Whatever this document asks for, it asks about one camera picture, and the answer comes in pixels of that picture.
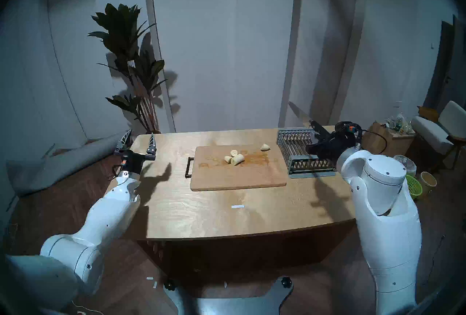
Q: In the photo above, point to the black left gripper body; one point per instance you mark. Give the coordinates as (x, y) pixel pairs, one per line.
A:
(136, 161)

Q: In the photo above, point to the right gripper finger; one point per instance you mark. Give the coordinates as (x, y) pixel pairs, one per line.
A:
(325, 137)
(313, 150)

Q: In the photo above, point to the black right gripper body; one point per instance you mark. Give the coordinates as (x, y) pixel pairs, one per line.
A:
(336, 147)

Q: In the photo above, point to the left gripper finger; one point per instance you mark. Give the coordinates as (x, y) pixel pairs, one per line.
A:
(151, 146)
(123, 141)

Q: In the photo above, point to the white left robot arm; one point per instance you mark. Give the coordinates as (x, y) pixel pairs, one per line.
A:
(105, 216)

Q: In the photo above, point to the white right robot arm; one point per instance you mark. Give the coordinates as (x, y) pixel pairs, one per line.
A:
(389, 230)

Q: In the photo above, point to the grey metal roller knife rack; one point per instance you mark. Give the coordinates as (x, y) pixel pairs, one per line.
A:
(295, 147)

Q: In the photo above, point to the light wooden box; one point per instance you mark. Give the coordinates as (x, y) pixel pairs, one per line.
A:
(393, 143)

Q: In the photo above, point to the clear bag of items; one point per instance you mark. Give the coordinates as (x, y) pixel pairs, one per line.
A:
(399, 124)

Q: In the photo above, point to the white plastic bag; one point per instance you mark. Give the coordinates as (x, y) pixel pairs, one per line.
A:
(407, 164)

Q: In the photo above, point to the rolled grey carpet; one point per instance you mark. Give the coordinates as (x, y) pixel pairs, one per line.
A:
(54, 168)

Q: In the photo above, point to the green mesh waste basket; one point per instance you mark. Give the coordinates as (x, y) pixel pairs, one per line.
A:
(415, 187)

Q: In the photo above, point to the white cushioned wooden armchair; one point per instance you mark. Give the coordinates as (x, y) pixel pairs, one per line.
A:
(431, 132)

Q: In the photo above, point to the beige round bucket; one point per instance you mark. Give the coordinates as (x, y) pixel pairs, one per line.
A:
(428, 181)

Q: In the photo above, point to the tall green potted plant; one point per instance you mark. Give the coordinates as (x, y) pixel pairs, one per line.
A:
(123, 34)

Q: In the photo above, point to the black base knob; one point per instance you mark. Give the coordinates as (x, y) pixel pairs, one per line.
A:
(170, 284)
(287, 282)

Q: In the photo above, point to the dark grey door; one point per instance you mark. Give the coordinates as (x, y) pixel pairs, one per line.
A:
(442, 63)

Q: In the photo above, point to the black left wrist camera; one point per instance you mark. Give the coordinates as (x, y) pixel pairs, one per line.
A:
(123, 163)

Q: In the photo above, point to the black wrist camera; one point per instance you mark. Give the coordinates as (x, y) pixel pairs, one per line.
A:
(346, 127)
(123, 163)

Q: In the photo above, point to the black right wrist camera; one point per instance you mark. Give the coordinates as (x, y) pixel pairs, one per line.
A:
(346, 127)

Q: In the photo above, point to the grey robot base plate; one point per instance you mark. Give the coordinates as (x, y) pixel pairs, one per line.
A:
(225, 305)

